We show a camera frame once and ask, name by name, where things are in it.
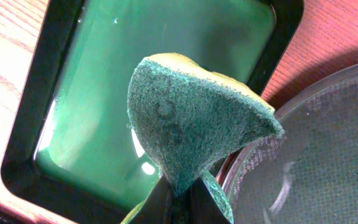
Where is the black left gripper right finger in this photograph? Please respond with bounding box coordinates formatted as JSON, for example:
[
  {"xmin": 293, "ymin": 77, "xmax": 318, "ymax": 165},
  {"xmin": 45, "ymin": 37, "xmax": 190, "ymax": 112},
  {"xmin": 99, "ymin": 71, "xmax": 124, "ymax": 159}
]
[{"xmin": 190, "ymin": 177, "xmax": 230, "ymax": 224}]

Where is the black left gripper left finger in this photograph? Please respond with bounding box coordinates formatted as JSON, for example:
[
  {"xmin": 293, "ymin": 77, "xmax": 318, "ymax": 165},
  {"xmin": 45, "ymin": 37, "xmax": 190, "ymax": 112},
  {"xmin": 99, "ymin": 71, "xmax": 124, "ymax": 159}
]
[{"xmin": 129, "ymin": 175, "xmax": 173, "ymax": 224}]

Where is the green sponge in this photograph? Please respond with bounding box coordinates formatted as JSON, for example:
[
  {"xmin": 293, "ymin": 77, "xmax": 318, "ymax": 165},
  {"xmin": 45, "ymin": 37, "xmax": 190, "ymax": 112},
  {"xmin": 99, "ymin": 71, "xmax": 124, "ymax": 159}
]
[{"xmin": 124, "ymin": 53, "xmax": 284, "ymax": 223}]

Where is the black round tray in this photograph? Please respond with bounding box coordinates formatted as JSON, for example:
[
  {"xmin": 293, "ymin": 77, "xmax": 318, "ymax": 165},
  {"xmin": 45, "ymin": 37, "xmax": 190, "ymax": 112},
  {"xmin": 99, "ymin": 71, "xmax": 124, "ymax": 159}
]
[{"xmin": 223, "ymin": 64, "xmax": 358, "ymax": 224}]

